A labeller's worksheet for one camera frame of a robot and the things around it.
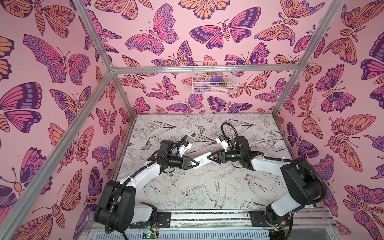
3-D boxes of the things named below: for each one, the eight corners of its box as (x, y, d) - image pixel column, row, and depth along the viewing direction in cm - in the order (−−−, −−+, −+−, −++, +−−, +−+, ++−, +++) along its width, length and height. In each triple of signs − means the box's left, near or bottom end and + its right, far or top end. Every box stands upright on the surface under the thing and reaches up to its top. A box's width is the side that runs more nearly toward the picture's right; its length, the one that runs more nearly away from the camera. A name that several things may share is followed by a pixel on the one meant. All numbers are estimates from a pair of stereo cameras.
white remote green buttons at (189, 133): (178, 132, 112) (177, 130, 110) (182, 127, 115) (182, 125, 114) (195, 140, 107) (195, 138, 106) (199, 134, 111) (199, 133, 109)
